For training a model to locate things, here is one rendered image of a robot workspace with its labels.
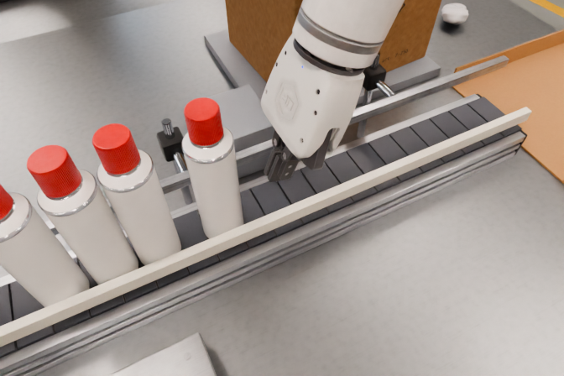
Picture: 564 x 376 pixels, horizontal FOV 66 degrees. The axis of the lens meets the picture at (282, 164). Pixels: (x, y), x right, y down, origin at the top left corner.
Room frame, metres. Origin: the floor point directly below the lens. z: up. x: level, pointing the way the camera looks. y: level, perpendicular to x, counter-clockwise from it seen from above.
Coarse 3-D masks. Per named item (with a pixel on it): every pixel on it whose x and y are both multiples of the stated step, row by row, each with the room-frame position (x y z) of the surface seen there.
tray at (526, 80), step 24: (528, 48) 0.72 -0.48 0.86; (552, 48) 0.75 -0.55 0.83; (504, 72) 0.67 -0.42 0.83; (528, 72) 0.67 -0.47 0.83; (552, 72) 0.67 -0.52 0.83; (504, 96) 0.60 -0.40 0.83; (528, 96) 0.60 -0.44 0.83; (552, 96) 0.60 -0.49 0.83; (528, 120) 0.54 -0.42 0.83; (552, 120) 0.54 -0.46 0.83; (528, 144) 0.48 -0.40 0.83; (552, 144) 0.48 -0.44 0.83; (552, 168) 0.43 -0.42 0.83
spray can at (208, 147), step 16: (192, 112) 0.29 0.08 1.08; (208, 112) 0.29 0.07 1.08; (192, 128) 0.28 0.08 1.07; (208, 128) 0.28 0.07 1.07; (224, 128) 0.31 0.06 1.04; (192, 144) 0.29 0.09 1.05; (208, 144) 0.28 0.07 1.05; (224, 144) 0.29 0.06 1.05; (192, 160) 0.28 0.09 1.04; (208, 160) 0.27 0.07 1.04; (224, 160) 0.28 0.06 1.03; (192, 176) 0.28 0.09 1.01; (208, 176) 0.27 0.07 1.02; (224, 176) 0.28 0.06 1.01; (208, 192) 0.27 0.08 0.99; (224, 192) 0.28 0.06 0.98; (208, 208) 0.27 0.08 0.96; (224, 208) 0.27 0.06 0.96; (240, 208) 0.29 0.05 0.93; (208, 224) 0.28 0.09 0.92; (224, 224) 0.27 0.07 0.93; (240, 224) 0.29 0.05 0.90
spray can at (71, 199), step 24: (48, 168) 0.23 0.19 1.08; (72, 168) 0.24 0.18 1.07; (48, 192) 0.22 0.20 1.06; (72, 192) 0.23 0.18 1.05; (96, 192) 0.24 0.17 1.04; (48, 216) 0.22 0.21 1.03; (72, 216) 0.21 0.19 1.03; (96, 216) 0.22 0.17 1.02; (72, 240) 0.21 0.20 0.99; (96, 240) 0.22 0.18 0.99; (120, 240) 0.23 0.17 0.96; (96, 264) 0.21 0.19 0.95; (120, 264) 0.22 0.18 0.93
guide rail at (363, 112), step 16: (480, 64) 0.53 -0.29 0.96; (496, 64) 0.53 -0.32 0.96; (448, 80) 0.49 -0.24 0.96; (464, 80) 0.50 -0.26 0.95; (400, 96) 0.46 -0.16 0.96; (416, 96) 0.46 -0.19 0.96; (368, 112) 0.43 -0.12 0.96; (240, 160) 0.34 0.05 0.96; (176, 176) 0.32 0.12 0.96; (112, 208) 0.27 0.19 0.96; (48, 224) 0.25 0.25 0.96
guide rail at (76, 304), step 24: (504, 120) 0.46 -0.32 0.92; (456, 144) 0.41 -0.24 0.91; (384, 168) 0.37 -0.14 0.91; (408, 168) 0.38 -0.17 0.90; (336, 192) 0.33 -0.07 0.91; (264, 216) 0.29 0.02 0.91; (288, 216) 0.29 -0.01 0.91; (216, 240) 0.26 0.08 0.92; (240, 240) 0.27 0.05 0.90; (168, 264) 0.23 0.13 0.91; (96, 288) 0.20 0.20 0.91; (120, 288) 0.20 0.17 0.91; (48, 312) 0.17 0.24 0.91; (72, 312) 0.18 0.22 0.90; (0, 336) 0.15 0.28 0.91; (24, 336) 0.16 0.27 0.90
